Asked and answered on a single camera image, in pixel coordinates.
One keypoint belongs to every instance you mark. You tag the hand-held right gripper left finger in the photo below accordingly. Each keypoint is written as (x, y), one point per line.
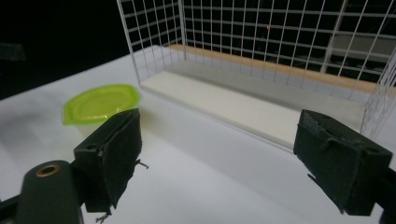
(115, 155)

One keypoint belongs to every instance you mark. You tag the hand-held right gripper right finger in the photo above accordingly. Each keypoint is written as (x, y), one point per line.
(339, 161)

